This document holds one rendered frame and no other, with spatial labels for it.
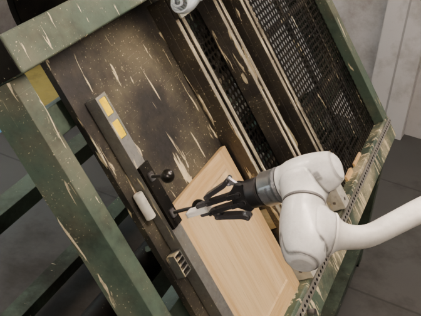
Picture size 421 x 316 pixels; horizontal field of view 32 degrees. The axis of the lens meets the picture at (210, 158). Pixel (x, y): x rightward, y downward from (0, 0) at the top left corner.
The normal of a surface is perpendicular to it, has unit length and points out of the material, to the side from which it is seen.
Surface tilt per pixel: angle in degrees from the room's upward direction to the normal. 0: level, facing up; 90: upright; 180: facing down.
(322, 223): 29
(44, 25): 55
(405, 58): 90
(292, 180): 49
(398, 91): 90
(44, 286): 0
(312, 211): 23
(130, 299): 90
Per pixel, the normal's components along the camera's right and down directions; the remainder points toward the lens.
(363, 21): -0.47, 0.42
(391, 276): 0.07, -0.86
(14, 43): 0.79, -0.29
